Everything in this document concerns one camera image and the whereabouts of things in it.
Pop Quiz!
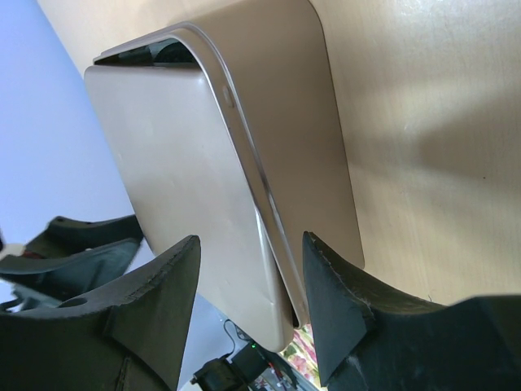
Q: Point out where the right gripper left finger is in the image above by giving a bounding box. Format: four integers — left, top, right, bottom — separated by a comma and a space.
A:
1, 235, 201, 390

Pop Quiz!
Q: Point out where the floral serving tray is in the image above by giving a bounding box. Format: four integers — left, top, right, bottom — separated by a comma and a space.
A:
281, 324, 318, 376

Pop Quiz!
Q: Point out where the brown tin lid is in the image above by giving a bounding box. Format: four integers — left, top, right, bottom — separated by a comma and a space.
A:
85, 66, 293, 352

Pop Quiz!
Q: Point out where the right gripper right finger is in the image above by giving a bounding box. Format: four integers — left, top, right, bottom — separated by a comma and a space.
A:
302, 232, 520, 390

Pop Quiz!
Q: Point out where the brown cookie tin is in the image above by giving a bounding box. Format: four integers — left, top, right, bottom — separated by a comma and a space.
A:
90, 1, 364, 330

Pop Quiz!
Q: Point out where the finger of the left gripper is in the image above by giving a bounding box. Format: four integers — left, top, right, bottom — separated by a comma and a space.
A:
1, 239, 140, 310
24, 215, 144, 259

